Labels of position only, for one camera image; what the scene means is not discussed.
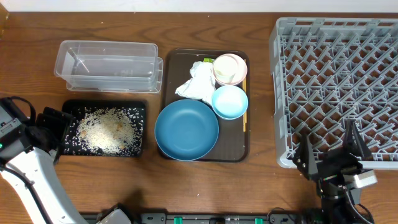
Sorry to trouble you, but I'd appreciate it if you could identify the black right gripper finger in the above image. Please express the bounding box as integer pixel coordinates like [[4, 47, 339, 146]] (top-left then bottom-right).
[[292, 134, 318, 180], [343, 119, 373, 159]]

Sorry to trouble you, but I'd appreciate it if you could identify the light blue bowl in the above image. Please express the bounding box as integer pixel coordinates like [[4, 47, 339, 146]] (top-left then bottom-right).
[[211, 85, 249, 120]]

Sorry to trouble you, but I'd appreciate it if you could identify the cream white cup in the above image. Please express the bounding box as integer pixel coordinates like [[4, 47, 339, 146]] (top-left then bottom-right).
[[213, 55, 238, 83]]

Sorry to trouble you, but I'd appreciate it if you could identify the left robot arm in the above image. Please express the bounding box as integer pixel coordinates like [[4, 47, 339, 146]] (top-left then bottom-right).
[[1, 96, 86, 223]]

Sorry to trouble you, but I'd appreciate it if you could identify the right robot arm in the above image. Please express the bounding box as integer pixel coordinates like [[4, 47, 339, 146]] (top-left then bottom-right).
[[293, 119, 377, 223]]

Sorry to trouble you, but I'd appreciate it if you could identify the grey dishwasher rack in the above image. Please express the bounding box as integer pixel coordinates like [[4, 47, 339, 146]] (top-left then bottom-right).
[[269, 17, 397, 170]]

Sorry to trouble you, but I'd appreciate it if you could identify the black tray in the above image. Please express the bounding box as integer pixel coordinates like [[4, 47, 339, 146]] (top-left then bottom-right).
[[61, 99, 147, 157]]

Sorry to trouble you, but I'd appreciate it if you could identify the pile of rice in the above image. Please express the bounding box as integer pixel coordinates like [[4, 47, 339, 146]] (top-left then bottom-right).
[[64, 106, 144, 156]]

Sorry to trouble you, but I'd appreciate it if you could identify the clear plastic bin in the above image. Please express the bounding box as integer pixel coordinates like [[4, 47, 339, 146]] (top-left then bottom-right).
[[54, 40, 158, 87]]

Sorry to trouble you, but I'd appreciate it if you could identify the wooden chopstick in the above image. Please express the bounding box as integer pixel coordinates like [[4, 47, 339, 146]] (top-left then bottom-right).
[[242, 59, 247, 133]]

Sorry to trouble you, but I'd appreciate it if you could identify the dark brown serving tray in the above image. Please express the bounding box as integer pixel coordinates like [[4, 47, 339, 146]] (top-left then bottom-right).
[[160, 49, 250, 162]]

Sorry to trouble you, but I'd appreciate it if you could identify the large blue plate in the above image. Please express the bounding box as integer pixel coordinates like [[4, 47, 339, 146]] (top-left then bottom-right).
[[154, 100, 220, 161]]

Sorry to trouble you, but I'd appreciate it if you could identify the crumpled white napkin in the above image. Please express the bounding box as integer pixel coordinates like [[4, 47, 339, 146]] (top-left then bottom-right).
[[175, 61, 216, 106]]

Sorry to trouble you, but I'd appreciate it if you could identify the green wrapper scrap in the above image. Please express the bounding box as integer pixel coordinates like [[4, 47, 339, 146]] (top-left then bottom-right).
[[203, 58, 215, 63]]

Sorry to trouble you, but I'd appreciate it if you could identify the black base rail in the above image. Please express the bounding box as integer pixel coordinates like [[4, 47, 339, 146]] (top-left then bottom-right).
[[80, 212, 312, 224]]

